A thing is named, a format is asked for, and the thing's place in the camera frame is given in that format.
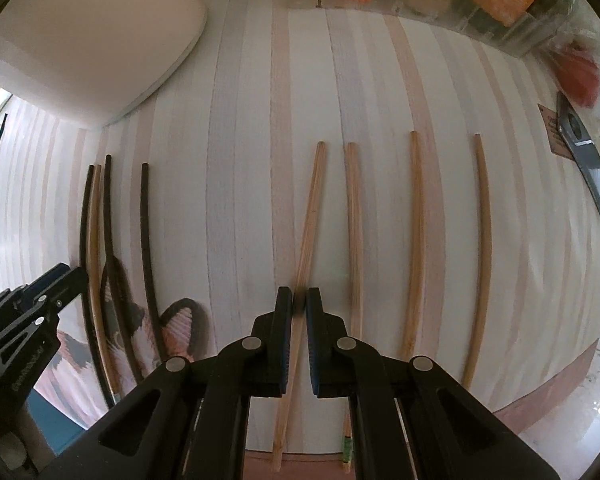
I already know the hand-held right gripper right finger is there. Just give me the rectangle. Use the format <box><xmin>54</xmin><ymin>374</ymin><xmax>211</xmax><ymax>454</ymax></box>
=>
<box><xmin>305</xmin><ymin>286</ymin><xmax>573</xmax><ymax>480</ymax></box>

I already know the black knife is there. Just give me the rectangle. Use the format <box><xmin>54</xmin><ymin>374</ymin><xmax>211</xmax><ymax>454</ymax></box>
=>
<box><xmin>555</xmin><ymin>91</ymin><xmax>600</xmax><ymax>226</ymax></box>

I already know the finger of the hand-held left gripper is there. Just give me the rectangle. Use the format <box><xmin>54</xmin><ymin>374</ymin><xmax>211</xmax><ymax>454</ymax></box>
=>
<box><xmin>0</xmin><ymin>285</ymin><xmax>40</xmax><ymax>321</ymax></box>
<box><xmin>0</xmin><ymin>266</ymin><xmax>89</xmax><ymax>361</ymax></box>

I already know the clear plastic organizer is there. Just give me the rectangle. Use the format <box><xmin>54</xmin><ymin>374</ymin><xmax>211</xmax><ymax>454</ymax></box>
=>
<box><xmin>267</xmin><ymin>0</ymin><xmax>581</xmax><ymax>58</ymax></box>

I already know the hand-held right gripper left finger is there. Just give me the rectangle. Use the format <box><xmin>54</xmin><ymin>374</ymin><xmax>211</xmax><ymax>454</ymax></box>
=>
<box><xmin>35</xmin><ymin>286</ymin><xmax>294</xmax><ymax>480</ymax></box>

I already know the red item in plastic bag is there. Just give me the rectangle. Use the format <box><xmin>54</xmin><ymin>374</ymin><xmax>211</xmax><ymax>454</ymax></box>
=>
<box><xmin>552</xmin><ymin>42</ymin><xmax>600</xmax><ymax>109</ymax></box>

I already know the striped pastel placemat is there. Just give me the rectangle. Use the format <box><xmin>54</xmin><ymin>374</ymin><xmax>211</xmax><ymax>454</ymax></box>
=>
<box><xmin>0</xmin><ymin>0</ymin><xmax>600</xmax><ymax>463</ymax></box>

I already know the black chopstick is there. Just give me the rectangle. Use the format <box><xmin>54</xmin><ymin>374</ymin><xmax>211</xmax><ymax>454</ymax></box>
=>
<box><xmin>103</xmin><ymin>154</ymin><xmax>143</xmax><ymax>383</ymax></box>
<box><xmin>140</xmin><ymin>162</ymin><xmax>168</xmax><ymax>361</ymax></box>
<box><xmin>79</xmin><ymin>164</ymin><xmax>113</xmax><ymax>406</ymax></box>

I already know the brown label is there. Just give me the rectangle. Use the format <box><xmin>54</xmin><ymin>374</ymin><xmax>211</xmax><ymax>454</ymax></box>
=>
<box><xmin>537</xmin><ymin>103</ymin><xmax>578</xmax><ymax>162</ymax></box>

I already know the wooden chopstick with green end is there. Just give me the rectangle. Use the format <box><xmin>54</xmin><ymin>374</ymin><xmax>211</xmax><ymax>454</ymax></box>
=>
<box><xmin>341</xmin><ymin>142</ymin><xmax>365</xmax><ymax>473</ymax></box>

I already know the large white round container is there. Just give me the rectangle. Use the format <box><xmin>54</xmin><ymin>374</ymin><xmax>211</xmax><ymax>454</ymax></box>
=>
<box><xmin>0</xmin><ymin>0</ymin><xmax>208</xmax><ymax>128</ymax></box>

